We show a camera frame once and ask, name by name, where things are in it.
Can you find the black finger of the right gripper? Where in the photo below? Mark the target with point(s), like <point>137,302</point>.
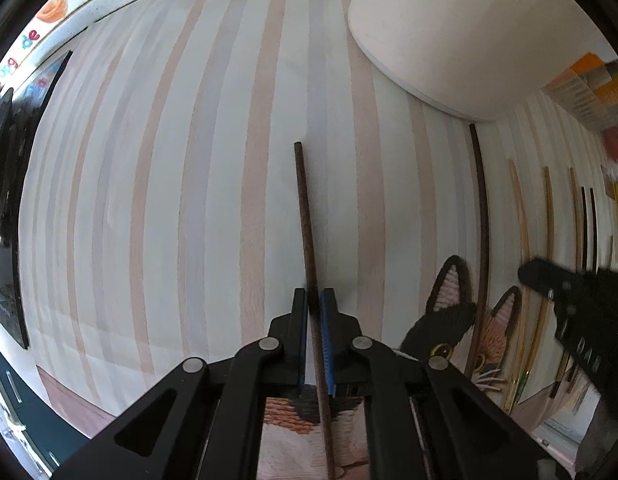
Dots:
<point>586,310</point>

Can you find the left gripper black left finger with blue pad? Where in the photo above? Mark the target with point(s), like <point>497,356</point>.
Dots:
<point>202,420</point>

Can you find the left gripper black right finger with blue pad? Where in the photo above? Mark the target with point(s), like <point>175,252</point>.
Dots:
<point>424,419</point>

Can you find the red round object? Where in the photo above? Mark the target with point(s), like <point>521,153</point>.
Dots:
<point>610,142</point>

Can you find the orange packaged goods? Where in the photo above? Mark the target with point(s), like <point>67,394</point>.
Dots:
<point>588,90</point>

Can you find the striped cat placemat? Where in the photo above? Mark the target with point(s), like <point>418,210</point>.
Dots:
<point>160,216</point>

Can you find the cream cylindrical utensil holder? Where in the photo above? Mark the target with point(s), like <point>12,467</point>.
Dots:
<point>472,58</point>

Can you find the black stove top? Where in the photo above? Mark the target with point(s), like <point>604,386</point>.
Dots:
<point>20,116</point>

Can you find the fruit sticker wall strip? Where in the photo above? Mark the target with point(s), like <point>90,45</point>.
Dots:
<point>46,19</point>

